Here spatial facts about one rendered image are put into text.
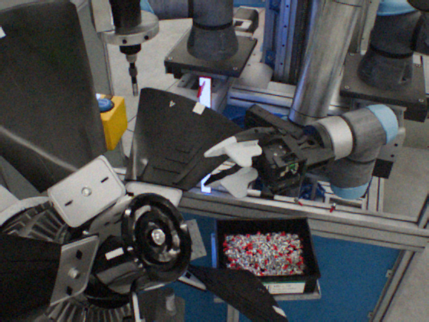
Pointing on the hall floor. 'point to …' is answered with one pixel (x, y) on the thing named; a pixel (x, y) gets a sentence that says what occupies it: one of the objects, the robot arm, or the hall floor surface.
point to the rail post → (396, 285)
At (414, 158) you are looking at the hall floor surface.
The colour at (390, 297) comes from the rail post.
